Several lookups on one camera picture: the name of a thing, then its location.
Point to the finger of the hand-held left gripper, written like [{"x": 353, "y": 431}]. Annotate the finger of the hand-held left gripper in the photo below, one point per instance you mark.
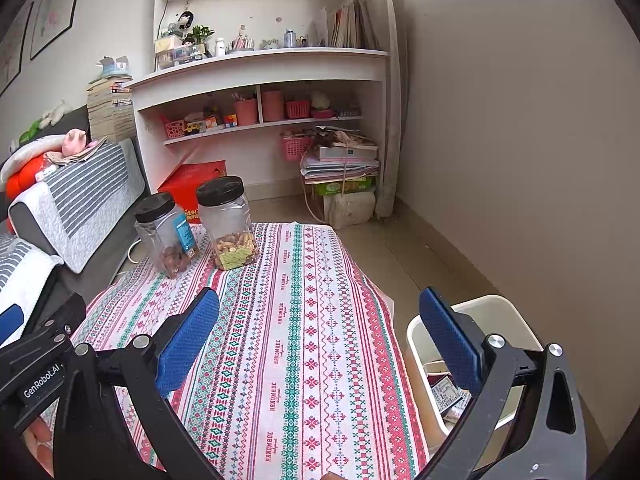
[
  {"x": 10, "y": 324},
  {"x": 65, "y": 312}
]

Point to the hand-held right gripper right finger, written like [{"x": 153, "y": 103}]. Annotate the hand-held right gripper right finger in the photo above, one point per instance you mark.
[{"x": 447, "y": 335}]

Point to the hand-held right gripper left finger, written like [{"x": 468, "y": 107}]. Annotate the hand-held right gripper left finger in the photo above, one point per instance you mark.
[{"x": 187, "y": 340}]

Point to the white trash bin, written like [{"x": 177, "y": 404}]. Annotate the white trash bin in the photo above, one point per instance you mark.
[{"x": 500, "y": 315}]

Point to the white printed leaflet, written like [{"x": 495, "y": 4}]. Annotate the white printed leaflet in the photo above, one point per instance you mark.
[{"x": 446, "y": 394}]

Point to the person's left hand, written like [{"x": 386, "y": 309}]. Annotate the person's left hand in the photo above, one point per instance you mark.
[{"x": 39, "y": 442}]

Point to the striped seat cover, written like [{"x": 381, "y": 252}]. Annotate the striped seat cover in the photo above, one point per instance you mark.
[{"x": 25, "y": 270}]

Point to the blue label plastic jar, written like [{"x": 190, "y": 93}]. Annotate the blue label plastic jar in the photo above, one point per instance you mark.
[{"x": 162, "y": 240}]

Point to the striped armrest cover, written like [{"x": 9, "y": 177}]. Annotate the striped armrest cover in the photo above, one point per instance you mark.
[{"x": 85, "y": 200}]

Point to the plastic jar of peanuts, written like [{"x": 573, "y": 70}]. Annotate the plastic jar of peanuts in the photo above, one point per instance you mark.
[{"x": 227, "y": 230}]

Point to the patterned tablecloth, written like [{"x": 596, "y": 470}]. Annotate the patterned tablecloth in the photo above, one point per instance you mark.
[{"x": 310, "y": 340}]

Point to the red orange cushion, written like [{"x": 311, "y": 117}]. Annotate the red orange cushion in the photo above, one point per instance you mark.
[{"x": 22, "y": 180}]

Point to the red cardboard box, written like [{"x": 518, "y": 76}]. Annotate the red cardboard box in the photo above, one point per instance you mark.
[{"x": 187, "y": 185}]

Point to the folded newspaper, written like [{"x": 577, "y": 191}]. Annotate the folded newspaper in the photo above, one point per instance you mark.
[{"x": 75, "y": 156}]

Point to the white sack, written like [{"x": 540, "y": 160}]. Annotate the white sack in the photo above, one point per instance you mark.
[{"x": 352, "y": 210}]

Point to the white pillow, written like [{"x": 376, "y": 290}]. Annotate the white pillow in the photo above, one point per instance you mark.
[{"x": 27, "y": 152}]

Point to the pink plush toy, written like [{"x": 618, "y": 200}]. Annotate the pink plush toy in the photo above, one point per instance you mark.
[{"x": 75, "y": 142}]

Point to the green cardboard box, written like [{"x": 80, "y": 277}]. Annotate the green cardboard box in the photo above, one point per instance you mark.
[{"x": 350, "y": 187}]

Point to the grey sofa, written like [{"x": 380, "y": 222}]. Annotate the grey sofa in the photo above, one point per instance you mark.
[{"x": 60, "y": 125}]

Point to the green white plush toy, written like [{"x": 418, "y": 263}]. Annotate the green white plush toy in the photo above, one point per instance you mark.
[{"x": 47, "y": 119}]

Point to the pile of papers and books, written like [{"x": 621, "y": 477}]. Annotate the pile of papers and books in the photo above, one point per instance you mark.
[{"x": 340, "y": 162}]

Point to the tall stack of books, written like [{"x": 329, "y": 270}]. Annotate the tall stack of books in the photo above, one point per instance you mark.
[{"x": 110, "y": 110}]

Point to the pink lattice basket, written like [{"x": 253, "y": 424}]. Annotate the pink lattice basket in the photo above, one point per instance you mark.
[{"x": 176, "y": 130}]

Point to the yellow toy car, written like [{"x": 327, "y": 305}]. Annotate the yellow toy car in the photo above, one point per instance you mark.
[{"x": 194, "y": 129}]

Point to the colourful puzzle cube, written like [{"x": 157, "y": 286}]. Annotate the colourful puzzle cube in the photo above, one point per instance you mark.
[{"x": 230, "y": 121}]

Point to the beige curtain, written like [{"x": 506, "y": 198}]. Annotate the beige curtain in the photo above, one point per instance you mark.
[{"x": 392, "y": 110}]

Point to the pink pot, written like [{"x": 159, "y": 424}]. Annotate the pink pot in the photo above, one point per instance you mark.
[{"x": 246, "y": 114}]

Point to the tall pink bin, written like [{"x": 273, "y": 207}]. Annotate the tall pink bin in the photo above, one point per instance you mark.
[{"x": 273, "y": 107}]

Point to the small pink basket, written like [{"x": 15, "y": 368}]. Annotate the small pink basket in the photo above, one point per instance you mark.
[{"x": 297, "y": 110}]

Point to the white plush on shelf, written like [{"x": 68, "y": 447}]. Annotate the white plush on shelf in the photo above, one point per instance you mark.
[{"x": 321, "y": 100}]

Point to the medium framed picture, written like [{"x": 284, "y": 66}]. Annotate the medium framed picture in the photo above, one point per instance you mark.
[{"x": 12, "y": 50}]

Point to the clear storage box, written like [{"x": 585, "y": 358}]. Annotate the clear storage box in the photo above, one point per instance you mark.
[{"x": 177, "y": 57}]

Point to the white bookshelf unit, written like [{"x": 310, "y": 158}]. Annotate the white bookshelf unit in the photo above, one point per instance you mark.
[{"x": 280, "y": 67}]

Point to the small white bottle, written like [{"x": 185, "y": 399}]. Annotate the small white bottle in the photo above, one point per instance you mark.
[{"x": 220, "y": 47}]

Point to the large framed picture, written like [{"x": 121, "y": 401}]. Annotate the large framed picture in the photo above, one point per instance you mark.
[{"x": 57, "y": 10}]

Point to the small potted plant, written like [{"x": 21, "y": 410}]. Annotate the small potted plant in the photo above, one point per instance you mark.
[{"x": 202, "y": 35}]

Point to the black haired doll figure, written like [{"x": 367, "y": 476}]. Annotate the black haired doll figure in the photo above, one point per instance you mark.
[{"x": 186, "y": 20}]

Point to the leaning thin books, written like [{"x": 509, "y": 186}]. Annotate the leaning thin books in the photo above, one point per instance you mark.
[{"x": 350, "y": 27}]

